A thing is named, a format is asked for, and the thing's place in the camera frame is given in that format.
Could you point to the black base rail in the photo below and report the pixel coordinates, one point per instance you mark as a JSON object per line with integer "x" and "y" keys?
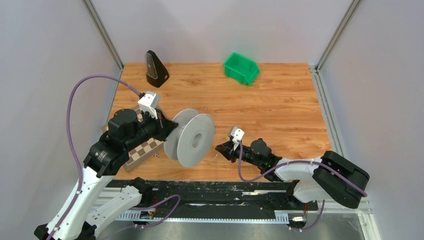
{"x": 222, "y": 199}

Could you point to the grey perforated cable spool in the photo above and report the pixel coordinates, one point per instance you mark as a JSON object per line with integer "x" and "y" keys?
{"x": 190, "y": 142}

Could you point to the green plastic bin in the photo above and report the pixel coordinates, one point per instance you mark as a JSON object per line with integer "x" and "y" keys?
{"x": 241, "y": 68}

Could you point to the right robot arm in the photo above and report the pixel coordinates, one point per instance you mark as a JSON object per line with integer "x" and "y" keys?
{"x": 327, "y": 177}

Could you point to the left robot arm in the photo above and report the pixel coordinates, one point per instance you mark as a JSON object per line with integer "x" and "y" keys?
{"x": 77, "y": 220}

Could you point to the black metronome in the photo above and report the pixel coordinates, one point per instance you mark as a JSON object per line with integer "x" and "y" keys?
{"x": 156, "y": 74}

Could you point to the wooden chessboard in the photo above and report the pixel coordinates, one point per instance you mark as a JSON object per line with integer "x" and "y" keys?
{"x": 142, "y": 152}

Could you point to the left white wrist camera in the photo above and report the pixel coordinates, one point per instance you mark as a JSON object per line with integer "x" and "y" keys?
{"x": 149, "y": 102}

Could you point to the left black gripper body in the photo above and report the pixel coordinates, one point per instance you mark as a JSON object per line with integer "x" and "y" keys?
{"x": 155, "y": 127}

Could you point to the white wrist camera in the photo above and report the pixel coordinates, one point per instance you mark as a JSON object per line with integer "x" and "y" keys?
{"x": 235, "y": 135}
{"x": 149, "y": 102}

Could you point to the white slotted cable duct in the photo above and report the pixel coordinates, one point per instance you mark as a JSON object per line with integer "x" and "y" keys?
{"x": 275, "y": 218}

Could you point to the aluminium frame post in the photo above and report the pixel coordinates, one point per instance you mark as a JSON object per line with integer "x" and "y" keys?
{"x": 92, "y": 12}
{"x": 349, "y": 14}

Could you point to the right aluminium frame post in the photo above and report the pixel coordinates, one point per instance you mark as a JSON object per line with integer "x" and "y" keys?
{"x": 349, "y": 14}

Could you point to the left aluminium frame post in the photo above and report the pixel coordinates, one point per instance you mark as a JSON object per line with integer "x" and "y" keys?
{"x": 92, "y": 12}

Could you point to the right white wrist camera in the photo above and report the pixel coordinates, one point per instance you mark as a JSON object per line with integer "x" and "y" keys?
{"x": 235, "y": 135}

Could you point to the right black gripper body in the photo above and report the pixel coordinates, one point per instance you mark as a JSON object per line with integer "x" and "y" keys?
{"x": 235, "y": 154}

